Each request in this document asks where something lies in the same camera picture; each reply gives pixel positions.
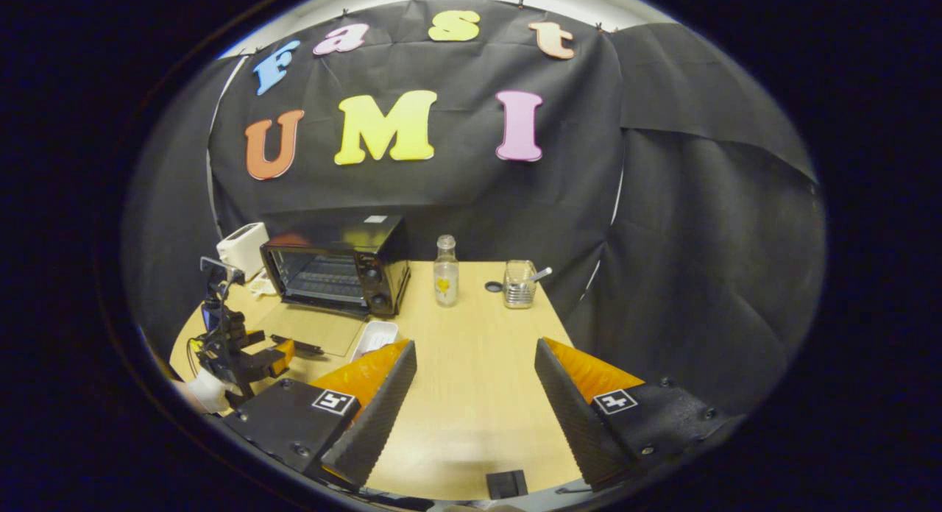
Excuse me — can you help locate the white rectangular tray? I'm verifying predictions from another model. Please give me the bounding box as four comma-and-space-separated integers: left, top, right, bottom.
352, 320, 400, 362

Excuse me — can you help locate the clear glass jar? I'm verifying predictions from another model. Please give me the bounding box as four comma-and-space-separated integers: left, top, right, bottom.
503, 260, 538, 309

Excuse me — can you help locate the black backdrop cloth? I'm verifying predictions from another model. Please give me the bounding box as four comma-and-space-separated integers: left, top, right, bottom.
121, 0, 829, 417

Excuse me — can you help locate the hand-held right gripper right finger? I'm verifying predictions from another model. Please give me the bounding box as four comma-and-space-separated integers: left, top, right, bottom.
534, 337, 740, 492

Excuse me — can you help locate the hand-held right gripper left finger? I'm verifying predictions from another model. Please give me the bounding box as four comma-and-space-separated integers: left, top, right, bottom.
221, 339, 418, 491

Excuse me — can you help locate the small black box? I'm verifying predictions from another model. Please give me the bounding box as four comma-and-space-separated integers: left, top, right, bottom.
486, 469, 529, 499

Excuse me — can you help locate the white toaster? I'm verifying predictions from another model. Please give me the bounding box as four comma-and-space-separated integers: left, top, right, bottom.
216, 222, 270, 282

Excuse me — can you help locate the clear glass bottle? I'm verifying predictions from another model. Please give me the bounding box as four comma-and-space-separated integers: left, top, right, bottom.
433, 235, 460, 307

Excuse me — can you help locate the black electric oven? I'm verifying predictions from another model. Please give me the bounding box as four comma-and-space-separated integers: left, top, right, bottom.
254, 216, 411, 358

